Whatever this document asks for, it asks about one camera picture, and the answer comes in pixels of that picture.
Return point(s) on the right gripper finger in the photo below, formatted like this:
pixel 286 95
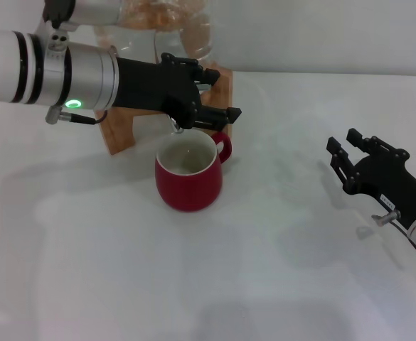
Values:
pixel 376 145
pixel 342 165

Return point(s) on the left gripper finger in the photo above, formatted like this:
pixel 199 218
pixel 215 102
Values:
pixel 207 75
pixel 218 115

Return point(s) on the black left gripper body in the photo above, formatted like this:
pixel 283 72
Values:
pixel 150 85

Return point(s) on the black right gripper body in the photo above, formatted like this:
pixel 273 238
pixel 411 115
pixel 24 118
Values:
pixel 392 183

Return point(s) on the chrome faucet with lever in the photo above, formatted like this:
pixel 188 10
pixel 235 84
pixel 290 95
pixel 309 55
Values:
pixel 177 130

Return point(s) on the red ceramic cup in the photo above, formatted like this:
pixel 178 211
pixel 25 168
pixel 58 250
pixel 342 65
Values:
pixel 190 188

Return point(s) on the metal pin on right gripper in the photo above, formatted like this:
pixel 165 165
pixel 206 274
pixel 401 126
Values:
pixel 385 217

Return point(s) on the glass water dispenser jar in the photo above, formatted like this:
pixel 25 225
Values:
pixel 172 39

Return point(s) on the wooden dispenser stand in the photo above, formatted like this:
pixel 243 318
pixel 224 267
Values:
pixel 118 135

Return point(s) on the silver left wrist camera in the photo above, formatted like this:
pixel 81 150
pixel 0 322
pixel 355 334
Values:
pixel 94 10

